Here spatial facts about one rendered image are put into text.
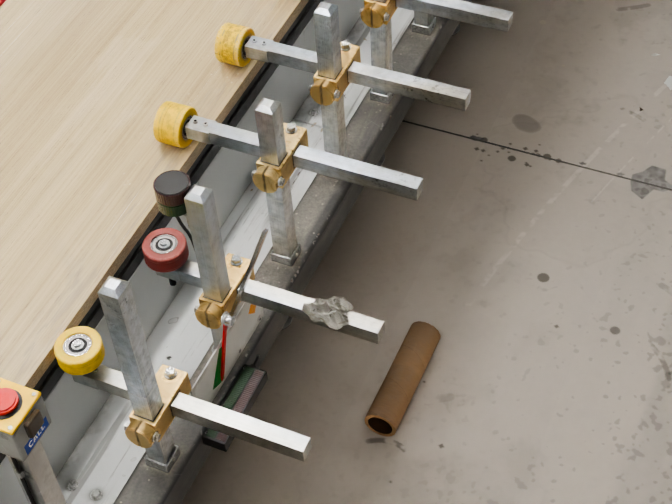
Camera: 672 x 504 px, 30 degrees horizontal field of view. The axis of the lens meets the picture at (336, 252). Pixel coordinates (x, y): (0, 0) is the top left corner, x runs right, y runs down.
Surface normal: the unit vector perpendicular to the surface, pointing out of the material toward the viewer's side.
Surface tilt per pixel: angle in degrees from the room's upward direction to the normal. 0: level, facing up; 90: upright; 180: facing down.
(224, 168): 90
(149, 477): 0
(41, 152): 0
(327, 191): 0
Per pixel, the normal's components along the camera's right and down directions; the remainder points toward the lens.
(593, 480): -0.05, -0.66
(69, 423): 0.91, 0.27
